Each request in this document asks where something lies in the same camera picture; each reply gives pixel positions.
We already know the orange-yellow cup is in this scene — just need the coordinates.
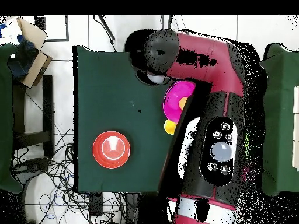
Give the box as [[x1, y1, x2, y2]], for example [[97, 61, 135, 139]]
[[164, 119, 178, 135]]

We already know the large pink bowl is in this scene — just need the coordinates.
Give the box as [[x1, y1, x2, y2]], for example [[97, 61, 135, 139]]
[[162, 79, 196, 124]]

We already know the orange bowl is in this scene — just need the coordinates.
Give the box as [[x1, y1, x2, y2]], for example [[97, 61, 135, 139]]
[[92, 131, 131, 169]]

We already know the dark green table cloth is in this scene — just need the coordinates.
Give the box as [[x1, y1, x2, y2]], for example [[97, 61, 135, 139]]
[[72, 44, 178, 194]]

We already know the black floor box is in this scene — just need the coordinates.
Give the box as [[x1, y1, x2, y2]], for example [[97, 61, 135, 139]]
[[89, 192, 103, 216]]

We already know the black grey floor stand base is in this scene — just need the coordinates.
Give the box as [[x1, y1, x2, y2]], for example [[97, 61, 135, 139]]
[[12, 157, 51, 174]]

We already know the green cloth side table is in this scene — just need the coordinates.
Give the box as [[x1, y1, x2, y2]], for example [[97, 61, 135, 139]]
[[259, 43, 299, 197], [0, 43, 24, 194]]

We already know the dark blue bag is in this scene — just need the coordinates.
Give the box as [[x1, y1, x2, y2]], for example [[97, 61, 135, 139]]
[[8, 34, 39, 80]]

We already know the white drawer unit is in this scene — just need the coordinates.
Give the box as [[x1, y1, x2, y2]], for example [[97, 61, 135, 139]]
[[292, 85, 299, 172]]

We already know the cardboard box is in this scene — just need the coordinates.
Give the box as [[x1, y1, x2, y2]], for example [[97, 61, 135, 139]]
[[6, 16, 53, 89]]

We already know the tangle of black cables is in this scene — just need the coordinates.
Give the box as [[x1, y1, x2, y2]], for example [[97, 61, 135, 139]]
[[13, 127, 138, 224]]

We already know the black stool frame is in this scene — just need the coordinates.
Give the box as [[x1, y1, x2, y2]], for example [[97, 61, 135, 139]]
[[12, 75, 55, 159]]

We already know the black floor frame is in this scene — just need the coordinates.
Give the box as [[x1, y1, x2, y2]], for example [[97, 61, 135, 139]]
[[34, 15, 70, 43]]

